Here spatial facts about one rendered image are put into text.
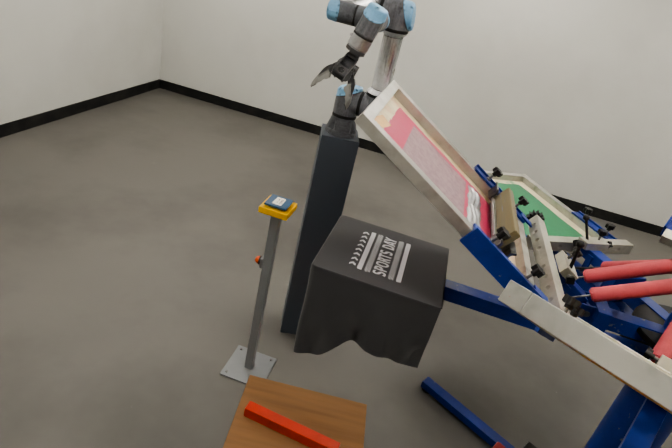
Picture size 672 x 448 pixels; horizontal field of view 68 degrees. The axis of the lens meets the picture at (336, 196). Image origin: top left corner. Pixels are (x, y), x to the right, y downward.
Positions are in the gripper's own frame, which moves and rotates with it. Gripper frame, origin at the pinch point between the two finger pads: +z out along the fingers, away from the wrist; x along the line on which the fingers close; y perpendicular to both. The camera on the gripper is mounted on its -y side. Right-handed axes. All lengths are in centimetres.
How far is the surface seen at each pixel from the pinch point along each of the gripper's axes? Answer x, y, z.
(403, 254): -56, 5, 39
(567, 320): -61, -103, -25
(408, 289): -61, -17, 38
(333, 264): -34, -18, 46
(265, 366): -37, 16, 144
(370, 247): -44, 2, 43
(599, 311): -120, -7, 9
